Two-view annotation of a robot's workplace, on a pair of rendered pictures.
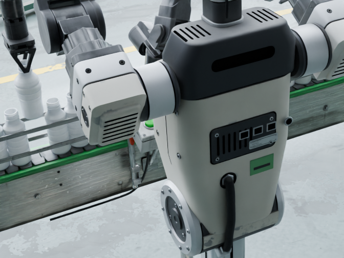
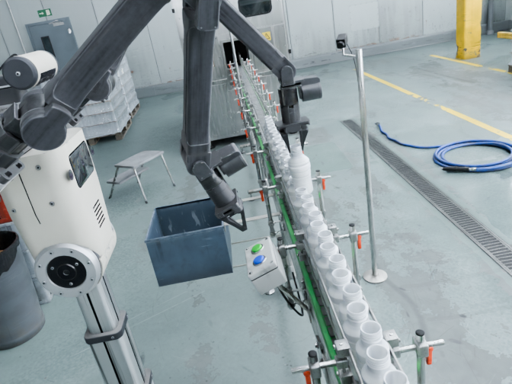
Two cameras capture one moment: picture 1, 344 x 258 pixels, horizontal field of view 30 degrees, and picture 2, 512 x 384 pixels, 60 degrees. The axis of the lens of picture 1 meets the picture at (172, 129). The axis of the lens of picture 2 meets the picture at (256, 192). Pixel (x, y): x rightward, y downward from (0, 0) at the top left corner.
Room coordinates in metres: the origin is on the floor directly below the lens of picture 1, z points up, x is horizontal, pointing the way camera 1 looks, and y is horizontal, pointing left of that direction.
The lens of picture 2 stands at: (1.91, -0.91, 1.72)
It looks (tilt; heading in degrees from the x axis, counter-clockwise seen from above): 23 degrees down; 112
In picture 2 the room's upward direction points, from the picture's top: 10 degrees counter-clockwise
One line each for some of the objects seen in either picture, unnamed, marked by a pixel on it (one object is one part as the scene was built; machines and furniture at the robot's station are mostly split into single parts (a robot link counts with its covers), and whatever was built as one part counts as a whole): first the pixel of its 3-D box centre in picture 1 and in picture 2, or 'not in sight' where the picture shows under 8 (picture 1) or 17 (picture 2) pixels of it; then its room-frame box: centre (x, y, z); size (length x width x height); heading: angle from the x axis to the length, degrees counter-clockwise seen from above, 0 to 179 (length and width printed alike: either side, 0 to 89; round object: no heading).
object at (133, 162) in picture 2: not in sight; (137, 174); (-0.98, 2.93, 0.21); 0.61 x 0.47 x 0.41; 166
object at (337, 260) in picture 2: not in sight; (340, 287); (1.73, -0.06, 1.08); 0.06 x 0.06 x 0.17
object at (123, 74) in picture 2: not in sight; (104, 89); (-4.11, 6.85, 0.59); 1.25 x 1.03 x 1.17; 114
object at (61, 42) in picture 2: not in sight; (62, 67); (-5.99, 7.97, 1.05); 1.00 x 0.10 x 2.10; 23
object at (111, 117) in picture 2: not in sight; (89, 103); (-3.40, 5.43, 0.59); 1.24 x 1.03 x 1.17; 115
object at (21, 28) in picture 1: (16, 28); (290, 115); (1.55, 0.38, 1.39); 0.10 x 0.07 x 0.07; 23
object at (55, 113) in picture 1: (57, 125); (304, 212); (1.56, 0.32, 1.08); 0.06 x 0.06 x 0.17
